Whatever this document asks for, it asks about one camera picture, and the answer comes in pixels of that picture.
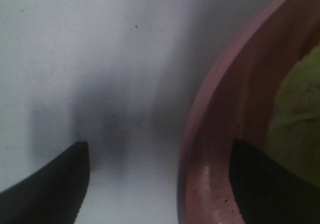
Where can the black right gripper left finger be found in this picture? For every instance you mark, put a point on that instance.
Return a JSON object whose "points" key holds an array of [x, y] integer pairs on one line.
{"points": [[52, 195]]}

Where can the sandwich with lettuce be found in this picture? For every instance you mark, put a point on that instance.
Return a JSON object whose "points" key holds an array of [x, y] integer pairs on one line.
{"points": [[293, 135]]}

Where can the pink round plate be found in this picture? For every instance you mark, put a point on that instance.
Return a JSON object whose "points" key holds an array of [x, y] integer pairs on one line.
{"points": [[235, 102]]}

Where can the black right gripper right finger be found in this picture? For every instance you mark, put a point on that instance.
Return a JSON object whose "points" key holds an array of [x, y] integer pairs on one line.
{"points": [[266, 192]]}

